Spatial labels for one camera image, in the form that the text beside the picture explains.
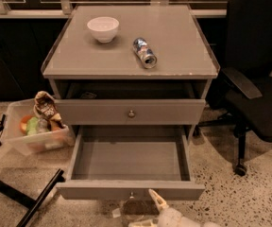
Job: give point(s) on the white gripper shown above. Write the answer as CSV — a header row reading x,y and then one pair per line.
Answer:
x,y
175,218

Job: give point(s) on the brown snack bag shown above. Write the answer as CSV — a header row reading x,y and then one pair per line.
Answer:
x,y
44,107

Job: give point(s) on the blue silver soda can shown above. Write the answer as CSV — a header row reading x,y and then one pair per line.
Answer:
x,y
144,53

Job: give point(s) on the clear plastic storage bin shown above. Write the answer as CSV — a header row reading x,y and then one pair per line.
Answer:
x,y
28,144

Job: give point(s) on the white ceramic bowl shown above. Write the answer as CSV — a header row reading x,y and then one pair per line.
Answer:
x,y
103,29

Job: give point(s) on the orange fruit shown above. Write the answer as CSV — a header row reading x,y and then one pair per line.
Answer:
x,y
23,123

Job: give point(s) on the black office chair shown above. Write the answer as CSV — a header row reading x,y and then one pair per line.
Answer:
x,y
244,83

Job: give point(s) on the green apple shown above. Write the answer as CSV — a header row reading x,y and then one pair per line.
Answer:
x,y
32,126

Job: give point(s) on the grey drawer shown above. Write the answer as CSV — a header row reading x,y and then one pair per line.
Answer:
x,y
119,162
153,102

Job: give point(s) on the grey top drawer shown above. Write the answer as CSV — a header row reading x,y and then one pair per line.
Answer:
x,y
153,102

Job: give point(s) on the grey drawer cabinet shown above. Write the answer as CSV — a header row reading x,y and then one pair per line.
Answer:
x,y
172,33

